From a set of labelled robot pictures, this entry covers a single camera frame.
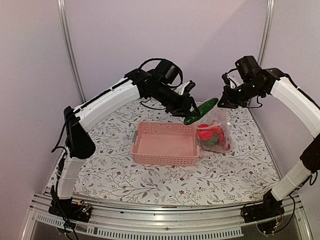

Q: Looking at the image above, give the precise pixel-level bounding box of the clear zip top bag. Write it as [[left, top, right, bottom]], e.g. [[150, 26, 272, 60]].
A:
[[194, 93, 232, 153]]

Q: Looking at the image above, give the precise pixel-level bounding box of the orange red pepper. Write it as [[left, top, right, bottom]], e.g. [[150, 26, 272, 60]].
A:
[[196, 124, 214, 141]]

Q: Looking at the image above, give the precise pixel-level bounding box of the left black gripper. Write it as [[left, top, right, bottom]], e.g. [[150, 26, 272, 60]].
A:
[[149, 82, 201, 118]]

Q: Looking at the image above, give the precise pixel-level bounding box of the pink plastic basket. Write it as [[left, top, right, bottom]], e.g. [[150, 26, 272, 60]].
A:
[[131, 121, 200, 167]]

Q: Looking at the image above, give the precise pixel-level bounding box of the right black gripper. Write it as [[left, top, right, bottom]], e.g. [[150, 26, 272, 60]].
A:
[[218, 79, 265, 109]]

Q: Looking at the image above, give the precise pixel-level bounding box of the right aluminium frame post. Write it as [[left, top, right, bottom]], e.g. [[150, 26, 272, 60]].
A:
[[257, 0, 275, 66]]

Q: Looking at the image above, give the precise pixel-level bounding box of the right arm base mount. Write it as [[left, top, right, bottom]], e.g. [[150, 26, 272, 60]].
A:
[[240, 203, 285, 223]]

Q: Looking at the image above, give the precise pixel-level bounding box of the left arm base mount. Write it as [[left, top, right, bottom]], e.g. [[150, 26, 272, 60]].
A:
[[48, 199, 93, 223]]

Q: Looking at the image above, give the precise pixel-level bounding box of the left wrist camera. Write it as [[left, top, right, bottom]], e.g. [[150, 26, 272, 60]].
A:
[[153, 58, 196, 96]]

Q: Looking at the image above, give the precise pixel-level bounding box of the floral tablecloth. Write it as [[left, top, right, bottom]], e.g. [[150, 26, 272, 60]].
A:
[[73, 100, 279, 206]]

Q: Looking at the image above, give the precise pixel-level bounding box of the aluminium frame post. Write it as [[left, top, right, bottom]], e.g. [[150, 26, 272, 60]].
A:
[[56, 0, 87, 104], [257, 0, 275, 66]]

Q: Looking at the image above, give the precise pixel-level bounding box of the green cucumber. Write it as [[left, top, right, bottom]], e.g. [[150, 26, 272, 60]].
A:
[[183, 97, 219, 126]]

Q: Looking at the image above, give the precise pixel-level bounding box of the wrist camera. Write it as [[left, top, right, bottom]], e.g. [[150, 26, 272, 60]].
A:
[[153, 58, 196, 96], [234, 55, 262, 82]]

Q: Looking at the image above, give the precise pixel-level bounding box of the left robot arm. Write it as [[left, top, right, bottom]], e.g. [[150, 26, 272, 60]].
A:
[[54, 67, 200, 217]]

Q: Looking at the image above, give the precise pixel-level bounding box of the left aluminium frame post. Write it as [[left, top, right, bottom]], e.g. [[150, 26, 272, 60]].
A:
[[56, 0, 87, 104]]

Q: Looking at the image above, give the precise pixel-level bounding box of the red lychee bunch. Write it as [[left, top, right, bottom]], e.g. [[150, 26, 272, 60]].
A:
[[212, 126, 231, 153]]

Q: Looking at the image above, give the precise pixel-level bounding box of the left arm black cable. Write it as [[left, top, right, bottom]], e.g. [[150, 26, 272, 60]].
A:
[[138, 57, 166, 70]]

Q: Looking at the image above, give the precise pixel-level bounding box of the aluminium front rail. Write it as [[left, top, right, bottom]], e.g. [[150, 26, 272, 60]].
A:
[[19, 192, 315, 240]]

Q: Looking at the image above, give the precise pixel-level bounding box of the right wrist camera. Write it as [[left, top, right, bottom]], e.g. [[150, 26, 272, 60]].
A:
[[234, 55, 262, 82]]

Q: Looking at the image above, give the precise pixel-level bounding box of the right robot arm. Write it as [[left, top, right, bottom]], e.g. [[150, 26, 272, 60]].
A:
[[217, 68, 320, 222]]

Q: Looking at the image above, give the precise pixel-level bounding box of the green avocado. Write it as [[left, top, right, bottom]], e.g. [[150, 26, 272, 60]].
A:
[[201, 134, 219, 147]]

